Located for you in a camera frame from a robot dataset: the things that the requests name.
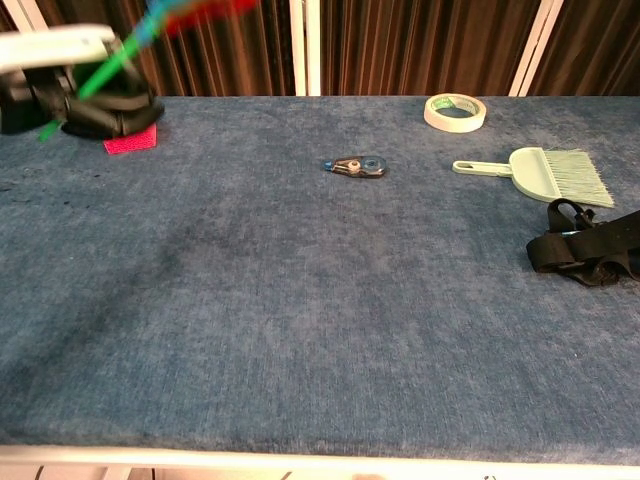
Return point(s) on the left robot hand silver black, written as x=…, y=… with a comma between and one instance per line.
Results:
x=50, y=47

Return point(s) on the mint green hand brush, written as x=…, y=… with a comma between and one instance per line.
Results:
x=535, y=172

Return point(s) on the red foam cube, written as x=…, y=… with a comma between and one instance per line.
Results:
x=135, y=142

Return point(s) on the blue correction tape dispenser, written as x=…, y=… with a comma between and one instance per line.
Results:
x=362, y=166

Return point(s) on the dark brown curtain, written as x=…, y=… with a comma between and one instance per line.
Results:
x=400, y=45

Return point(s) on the blue table cloth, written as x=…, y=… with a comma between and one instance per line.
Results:
x=320, y=300

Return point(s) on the beige masking tape roll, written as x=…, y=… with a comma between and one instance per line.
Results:
x=431, y=117

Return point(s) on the white frame post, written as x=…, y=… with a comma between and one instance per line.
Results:
x=532, y=50
x=31, y=12
x=305, y=50

